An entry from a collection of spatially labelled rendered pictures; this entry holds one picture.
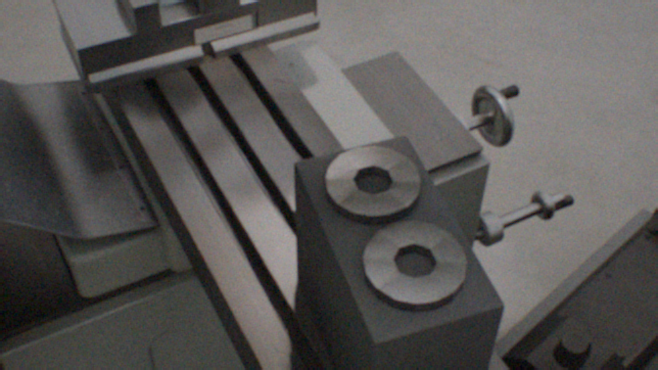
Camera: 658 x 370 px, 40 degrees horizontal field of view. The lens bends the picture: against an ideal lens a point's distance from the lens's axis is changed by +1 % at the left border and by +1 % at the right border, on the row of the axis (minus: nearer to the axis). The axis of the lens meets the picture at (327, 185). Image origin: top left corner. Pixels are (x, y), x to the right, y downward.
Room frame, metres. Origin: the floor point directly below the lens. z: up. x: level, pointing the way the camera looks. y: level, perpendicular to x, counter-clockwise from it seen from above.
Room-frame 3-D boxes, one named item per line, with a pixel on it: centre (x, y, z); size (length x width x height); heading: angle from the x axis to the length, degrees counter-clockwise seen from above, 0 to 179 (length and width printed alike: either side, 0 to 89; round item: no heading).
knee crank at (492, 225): (1.06, -0.36, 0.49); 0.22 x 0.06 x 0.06; 118
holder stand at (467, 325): (0.52, -0.06, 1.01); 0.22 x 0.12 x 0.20; 20
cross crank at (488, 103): (1.17, -0.26, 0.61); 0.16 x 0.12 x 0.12; 118
